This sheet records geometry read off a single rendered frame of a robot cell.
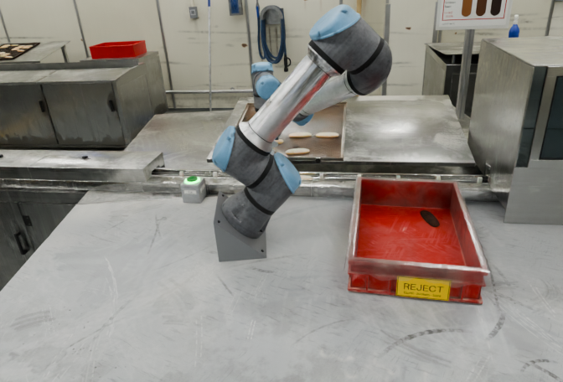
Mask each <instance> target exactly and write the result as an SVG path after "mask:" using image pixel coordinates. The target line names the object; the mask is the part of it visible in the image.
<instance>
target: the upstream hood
mask: <svg viewBox="0 0 563 382"><path fill-rule="evenodd" d="M154 168H165V164H164V160H163V152H132V151H57V150H0V178H9V179H43V180H76V181H110V182H143V183H145V182H146V181H147V180H148V179H149V178H150V177H151V176H152V170H153V169H154Z"/></svg>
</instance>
